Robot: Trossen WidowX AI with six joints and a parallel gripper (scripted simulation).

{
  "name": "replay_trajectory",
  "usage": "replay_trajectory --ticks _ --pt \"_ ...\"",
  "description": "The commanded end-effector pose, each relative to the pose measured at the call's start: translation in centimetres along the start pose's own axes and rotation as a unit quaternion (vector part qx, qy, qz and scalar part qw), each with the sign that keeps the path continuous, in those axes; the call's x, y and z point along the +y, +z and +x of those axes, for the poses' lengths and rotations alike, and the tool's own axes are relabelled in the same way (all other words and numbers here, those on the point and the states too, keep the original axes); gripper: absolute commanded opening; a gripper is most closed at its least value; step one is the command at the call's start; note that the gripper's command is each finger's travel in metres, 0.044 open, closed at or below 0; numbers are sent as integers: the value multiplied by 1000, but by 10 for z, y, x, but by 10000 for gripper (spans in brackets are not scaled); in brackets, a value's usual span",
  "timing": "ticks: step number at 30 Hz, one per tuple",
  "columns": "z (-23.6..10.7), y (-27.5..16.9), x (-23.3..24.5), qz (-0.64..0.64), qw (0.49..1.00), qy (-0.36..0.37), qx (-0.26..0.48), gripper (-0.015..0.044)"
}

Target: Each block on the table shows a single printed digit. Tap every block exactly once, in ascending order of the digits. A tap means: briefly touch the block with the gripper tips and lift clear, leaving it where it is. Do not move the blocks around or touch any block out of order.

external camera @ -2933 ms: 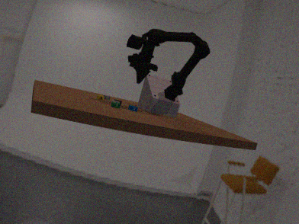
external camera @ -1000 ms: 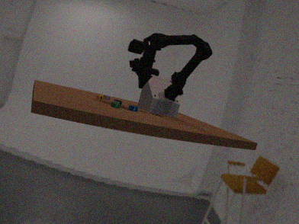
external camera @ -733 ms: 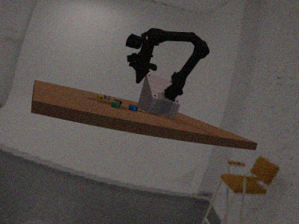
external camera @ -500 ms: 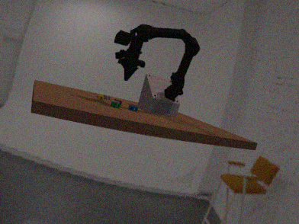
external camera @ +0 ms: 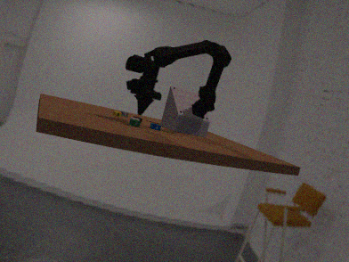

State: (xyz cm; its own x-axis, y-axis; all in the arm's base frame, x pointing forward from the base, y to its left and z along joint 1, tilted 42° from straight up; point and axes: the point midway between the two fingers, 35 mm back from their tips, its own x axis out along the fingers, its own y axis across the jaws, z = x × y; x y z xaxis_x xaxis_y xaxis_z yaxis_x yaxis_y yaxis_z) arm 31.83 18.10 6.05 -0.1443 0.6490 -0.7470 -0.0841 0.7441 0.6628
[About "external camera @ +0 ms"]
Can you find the yellow block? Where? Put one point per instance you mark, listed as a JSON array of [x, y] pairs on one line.
[[117, 114]]

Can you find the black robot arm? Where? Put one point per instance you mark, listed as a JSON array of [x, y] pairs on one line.
[[165, 55]]

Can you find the blue block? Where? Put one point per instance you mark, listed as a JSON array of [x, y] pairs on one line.
[[155, 126]]

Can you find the green block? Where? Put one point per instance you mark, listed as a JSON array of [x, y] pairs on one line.
[[134, 122]]

